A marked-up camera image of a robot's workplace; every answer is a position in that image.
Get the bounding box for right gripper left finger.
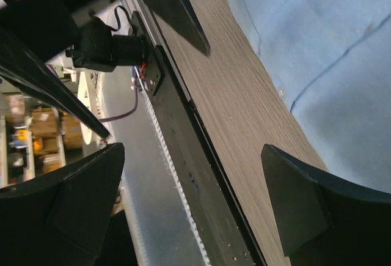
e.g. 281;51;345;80
1;143;125;265

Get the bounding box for light blue long sleeve shirt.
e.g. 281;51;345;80
228;0;390;192

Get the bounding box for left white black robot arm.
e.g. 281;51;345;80
1;0;143;138

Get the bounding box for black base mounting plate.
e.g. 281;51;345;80
139;0;265;265

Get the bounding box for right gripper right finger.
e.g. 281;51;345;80
261;144;390;265

